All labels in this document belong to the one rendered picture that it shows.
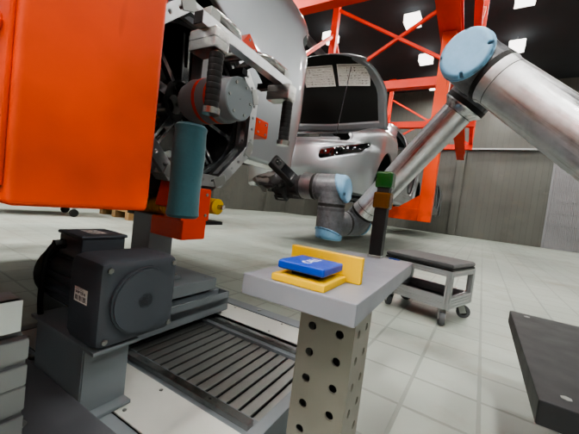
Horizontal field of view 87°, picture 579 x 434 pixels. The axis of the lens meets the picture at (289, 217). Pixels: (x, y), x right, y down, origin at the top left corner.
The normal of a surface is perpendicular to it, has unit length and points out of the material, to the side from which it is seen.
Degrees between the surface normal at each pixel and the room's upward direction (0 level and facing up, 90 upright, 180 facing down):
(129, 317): 90
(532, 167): 90
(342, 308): 90
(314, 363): 90
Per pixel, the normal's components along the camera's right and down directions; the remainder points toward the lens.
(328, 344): -0.50, -0.02
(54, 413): 0.12, -0.99
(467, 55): -0.77, -0.12
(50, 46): 0.86, 0.13
